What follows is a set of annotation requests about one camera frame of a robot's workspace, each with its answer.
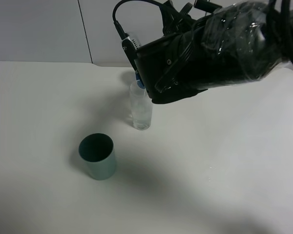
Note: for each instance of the grey-green plastic cup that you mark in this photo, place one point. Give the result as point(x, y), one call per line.
point(97, 151)

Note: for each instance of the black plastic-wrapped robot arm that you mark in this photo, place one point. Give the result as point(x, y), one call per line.
point(238, 44)

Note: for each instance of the tall clear drinking glass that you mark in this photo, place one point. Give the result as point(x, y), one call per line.
point(141, 107)

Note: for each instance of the blue and white paper cup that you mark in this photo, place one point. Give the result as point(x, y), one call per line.
point(139, 81)

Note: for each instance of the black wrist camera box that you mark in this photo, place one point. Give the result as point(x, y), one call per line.
point(130, 44)

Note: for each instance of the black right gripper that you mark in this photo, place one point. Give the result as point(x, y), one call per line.
point(162, 65)

